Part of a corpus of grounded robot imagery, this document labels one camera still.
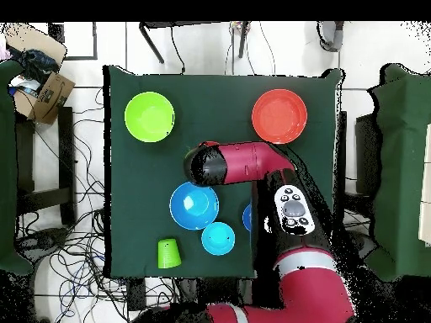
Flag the dark blue bowl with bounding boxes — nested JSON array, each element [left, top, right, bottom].
[[242, 203, 253, 232]]

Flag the green cup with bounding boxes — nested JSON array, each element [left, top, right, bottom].
[[157, 237, 184, 270]]

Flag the large blue bowl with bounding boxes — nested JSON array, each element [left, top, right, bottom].
[[168, 181, 221, 231]]

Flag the small turquoise bowl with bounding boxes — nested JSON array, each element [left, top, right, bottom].
[[200, 221, 236, 257]]

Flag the dark green tablecloth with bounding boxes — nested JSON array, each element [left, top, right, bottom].
[[103, 64, 343, 279]]

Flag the large orange bowl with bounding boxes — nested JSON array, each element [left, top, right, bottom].
[[251, 88, 308, 146]]

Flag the large green bowl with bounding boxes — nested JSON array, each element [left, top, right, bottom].
[[124, 91, 176, 143]]

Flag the black bench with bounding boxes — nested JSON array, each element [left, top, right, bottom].
[[14, 106, 77, 227]]

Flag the black box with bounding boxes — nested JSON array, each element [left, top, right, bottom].
[[354, 113, 383, 196]]

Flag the printed cardboard box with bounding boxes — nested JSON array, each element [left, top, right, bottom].
[[13, 71, 76, 126]]

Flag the person's foot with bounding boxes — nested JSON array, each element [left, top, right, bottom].
[[316, 21, 345, 53]]

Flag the green cloth covered table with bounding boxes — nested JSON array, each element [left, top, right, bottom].
[[0, 59, 35, 276], [364, 62, 431, 283]]

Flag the white board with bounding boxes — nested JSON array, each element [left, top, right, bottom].
[[418, 123, 431, 248]]

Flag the plain cardboard box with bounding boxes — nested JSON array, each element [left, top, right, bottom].
[[5, 22, 68, 66]]

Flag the tangled floor cables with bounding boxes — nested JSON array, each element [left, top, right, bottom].
[[16, 87, 179, 323]]

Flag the black table frame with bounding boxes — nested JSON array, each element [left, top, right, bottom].
[[138, 21, 252, 65]]

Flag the grey pedestal leg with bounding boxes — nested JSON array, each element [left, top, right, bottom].
[[353, 230, 378, 262], [16, 227, 70, 260]]

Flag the black square frame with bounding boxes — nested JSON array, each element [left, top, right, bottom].
[[47, 21, 98, 61]]

